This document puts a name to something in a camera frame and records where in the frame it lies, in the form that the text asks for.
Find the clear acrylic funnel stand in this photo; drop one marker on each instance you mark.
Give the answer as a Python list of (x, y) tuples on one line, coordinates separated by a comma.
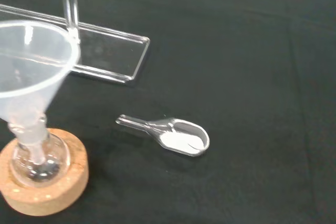
[(110, 51)]

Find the translucent plastic funnel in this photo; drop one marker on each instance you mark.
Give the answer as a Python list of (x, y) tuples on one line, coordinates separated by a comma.
[(29, 77)]

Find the glass round-bottom flask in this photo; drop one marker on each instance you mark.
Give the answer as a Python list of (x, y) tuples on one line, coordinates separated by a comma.
[(53, 161)]

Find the black bench cloth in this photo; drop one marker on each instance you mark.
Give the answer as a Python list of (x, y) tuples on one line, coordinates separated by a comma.
[(236, 77)]

